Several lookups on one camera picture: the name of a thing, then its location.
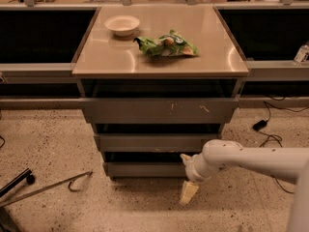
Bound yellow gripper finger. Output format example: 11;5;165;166
181;154;193;167
180;181;199;205

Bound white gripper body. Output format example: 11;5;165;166
185;153;222;183

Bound grey drawer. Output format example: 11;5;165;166
79;98;238;124
94;133;221;153
103;162;185;178

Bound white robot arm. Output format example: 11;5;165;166
180;139;309;232

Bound grey drawer cabinet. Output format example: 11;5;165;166
72;5;249;178

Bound green chip bag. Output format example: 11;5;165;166
134;30;197;57

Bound metal rod with hook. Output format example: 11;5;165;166
0;171;93;208

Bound white bowl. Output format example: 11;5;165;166
104;15;140;37

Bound clear plastic bottle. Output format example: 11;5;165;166
294;42;309;64

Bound black cart leg with wheel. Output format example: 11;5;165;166
0;168;36;197

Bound black power adapter with cable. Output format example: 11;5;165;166
252;95;309;195

